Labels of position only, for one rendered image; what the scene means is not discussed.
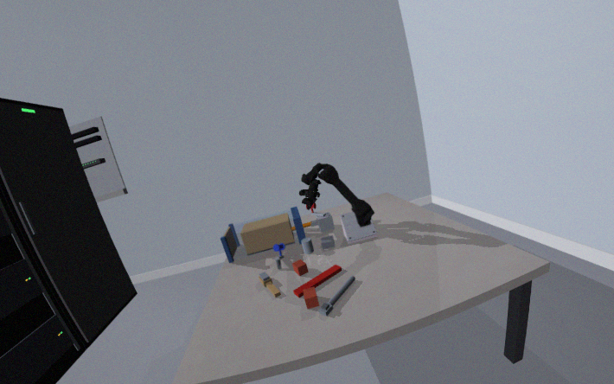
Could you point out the red flat bar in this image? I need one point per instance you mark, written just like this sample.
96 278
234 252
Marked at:
318 280

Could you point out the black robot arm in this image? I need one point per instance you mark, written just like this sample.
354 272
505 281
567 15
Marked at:
362 210

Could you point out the reddish-brown block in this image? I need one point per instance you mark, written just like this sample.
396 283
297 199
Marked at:
300 267
310 298

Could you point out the grey cylinder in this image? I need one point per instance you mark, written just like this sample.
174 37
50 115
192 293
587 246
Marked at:
307 245

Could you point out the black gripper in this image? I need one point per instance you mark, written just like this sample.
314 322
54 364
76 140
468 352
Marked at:
312 194

